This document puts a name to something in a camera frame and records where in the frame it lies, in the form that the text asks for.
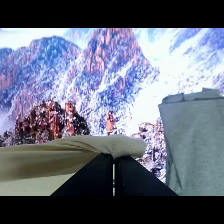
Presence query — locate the grey garment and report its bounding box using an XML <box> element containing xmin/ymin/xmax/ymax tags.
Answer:
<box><xmin>157</xmin><ymin>87</ymin><xmax>224</xmax><ymax>197</ymax></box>

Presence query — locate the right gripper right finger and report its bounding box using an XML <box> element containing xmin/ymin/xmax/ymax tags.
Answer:
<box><xmin>114</xmin><ymin>154</ymin><xmax>179</xmax><ymax>197</ymax></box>

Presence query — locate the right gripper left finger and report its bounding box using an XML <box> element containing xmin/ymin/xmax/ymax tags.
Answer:
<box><xmin>49</xmin><ymin>153</ymin><xmax>115</xmax><ymax>197</ymax></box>

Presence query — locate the yellow garment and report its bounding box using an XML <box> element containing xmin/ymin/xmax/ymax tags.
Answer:
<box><xmin>0</xmin><ymin>134</ymin><xmax>148</xmax><ymax>197</ymax></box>

